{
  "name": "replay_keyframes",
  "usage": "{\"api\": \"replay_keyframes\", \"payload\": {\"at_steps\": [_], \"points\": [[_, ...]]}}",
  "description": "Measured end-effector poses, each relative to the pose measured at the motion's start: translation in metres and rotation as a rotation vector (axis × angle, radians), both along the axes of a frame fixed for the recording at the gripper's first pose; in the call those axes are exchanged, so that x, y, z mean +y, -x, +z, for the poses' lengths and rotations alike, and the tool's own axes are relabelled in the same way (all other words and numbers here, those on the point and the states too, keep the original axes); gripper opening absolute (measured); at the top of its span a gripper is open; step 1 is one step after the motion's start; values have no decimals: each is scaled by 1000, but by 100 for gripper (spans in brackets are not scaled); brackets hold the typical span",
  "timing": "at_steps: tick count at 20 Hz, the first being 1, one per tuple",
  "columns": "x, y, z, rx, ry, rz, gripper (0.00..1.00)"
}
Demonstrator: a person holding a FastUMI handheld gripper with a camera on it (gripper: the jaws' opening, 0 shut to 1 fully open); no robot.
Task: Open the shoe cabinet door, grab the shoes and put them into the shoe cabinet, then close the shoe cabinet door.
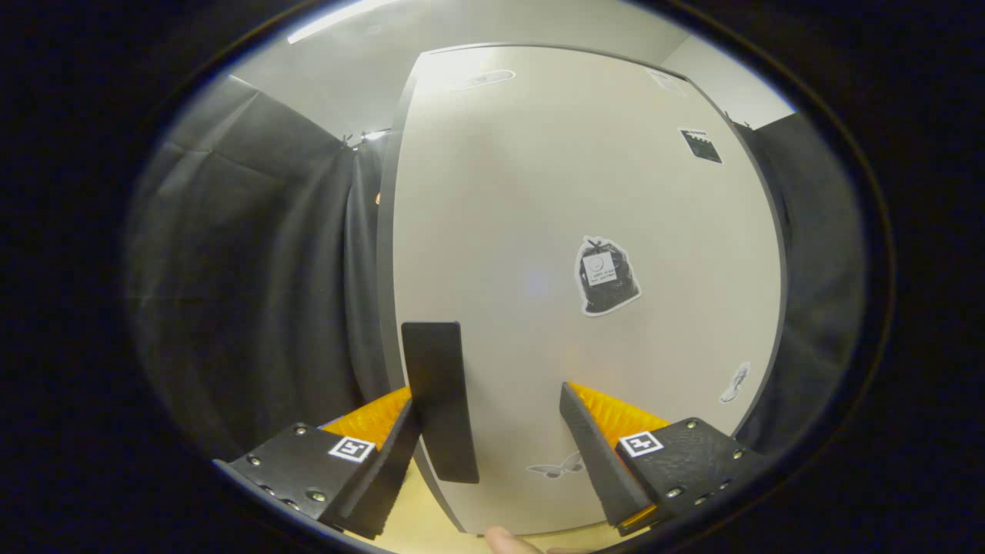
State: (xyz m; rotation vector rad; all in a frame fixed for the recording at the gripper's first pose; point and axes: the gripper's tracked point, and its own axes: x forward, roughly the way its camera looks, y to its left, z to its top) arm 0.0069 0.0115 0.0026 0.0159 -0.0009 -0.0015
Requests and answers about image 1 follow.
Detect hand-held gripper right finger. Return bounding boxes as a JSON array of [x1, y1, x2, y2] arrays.
[[558, 382, 763, 538]]

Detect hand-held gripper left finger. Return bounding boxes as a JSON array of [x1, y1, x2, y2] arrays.
[[214, 387, 422, 541]]

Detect black door handle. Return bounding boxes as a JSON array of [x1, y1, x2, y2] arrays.
[[401, 321, 480, 484]]

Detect grey shoe cabinet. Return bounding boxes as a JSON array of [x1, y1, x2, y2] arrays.
[[376, 42, 787, 536]]

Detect white shoe cabinet door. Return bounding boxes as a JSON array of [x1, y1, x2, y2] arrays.
[[392, 46, 784, 536]]

